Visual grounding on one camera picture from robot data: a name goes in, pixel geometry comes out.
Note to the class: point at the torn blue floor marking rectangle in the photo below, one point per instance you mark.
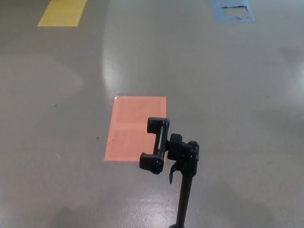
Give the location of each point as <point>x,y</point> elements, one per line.
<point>225,4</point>

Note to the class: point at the yellow floor marking rectangle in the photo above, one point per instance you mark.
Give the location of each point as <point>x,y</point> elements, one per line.
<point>63,10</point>

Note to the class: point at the orange floor marking rectangle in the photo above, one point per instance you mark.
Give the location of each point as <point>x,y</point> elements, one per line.
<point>132,124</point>

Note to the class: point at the black phone stand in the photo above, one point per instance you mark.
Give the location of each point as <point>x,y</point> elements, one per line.
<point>186,167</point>

